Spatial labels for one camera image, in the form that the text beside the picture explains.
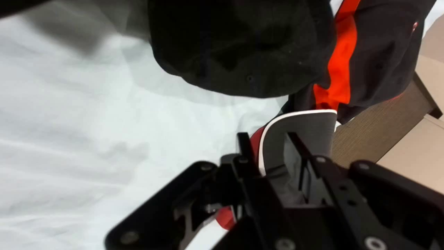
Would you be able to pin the black orange cap with S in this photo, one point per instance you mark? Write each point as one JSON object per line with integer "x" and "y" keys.
{"x": 240, "y": 46}

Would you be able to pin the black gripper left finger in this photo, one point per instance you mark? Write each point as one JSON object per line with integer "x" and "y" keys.
{"x": 258, "y": 212}

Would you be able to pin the wooden bed frame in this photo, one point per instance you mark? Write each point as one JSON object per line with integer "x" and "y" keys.
{"x": 382, "y": 129}

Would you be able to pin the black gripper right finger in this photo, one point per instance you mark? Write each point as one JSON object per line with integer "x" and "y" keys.
{"x": 378, "y": 203}

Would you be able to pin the light blue bed sheet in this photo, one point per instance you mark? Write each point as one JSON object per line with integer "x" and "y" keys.
{"x": 91, "y": 139}

